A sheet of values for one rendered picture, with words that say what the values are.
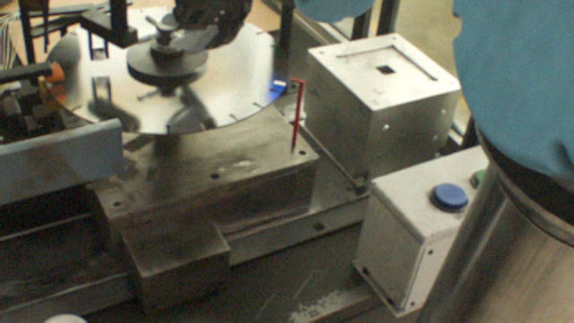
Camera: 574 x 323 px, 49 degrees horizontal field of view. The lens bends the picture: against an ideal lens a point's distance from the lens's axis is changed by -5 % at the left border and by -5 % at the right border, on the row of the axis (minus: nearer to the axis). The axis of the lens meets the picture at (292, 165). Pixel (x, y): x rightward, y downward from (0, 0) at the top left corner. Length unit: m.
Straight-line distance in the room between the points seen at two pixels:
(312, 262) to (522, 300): 0.62
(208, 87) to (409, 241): 0.32
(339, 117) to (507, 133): 0.79
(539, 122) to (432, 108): 0.80
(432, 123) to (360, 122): 0.13
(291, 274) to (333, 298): 0.06
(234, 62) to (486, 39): 0.68
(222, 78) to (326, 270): 0.29
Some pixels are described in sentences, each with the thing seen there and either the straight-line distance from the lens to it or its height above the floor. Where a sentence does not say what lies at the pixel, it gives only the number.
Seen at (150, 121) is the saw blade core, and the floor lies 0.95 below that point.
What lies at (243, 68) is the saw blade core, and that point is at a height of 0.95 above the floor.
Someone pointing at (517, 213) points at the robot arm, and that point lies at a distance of 0.28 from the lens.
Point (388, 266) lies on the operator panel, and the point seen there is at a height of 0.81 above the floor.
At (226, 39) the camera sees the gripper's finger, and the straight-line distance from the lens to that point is 0.78.
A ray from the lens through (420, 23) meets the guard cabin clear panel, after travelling 1.15.
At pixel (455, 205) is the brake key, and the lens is 0.79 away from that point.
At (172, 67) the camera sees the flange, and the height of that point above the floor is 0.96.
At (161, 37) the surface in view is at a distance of 0.87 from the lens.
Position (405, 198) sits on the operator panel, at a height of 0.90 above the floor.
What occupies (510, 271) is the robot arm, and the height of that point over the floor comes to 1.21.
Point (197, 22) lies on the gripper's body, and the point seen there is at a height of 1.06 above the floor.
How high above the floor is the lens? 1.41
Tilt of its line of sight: 39 degrees down
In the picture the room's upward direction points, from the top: 7 degrees clockwise
